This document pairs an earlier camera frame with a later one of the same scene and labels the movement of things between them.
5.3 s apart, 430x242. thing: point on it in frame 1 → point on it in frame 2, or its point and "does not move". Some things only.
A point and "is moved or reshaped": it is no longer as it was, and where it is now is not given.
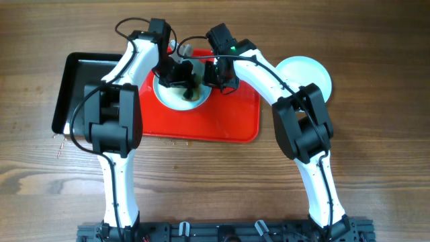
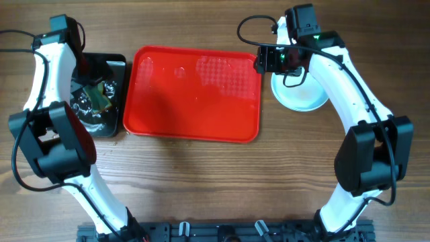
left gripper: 183,77 → 99,69
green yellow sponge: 197,80 is moved or reshaped
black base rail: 226,232 does not move
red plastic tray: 223,117 does not move
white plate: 173,96 is moved or reshaped
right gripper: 209,81 → 265,58
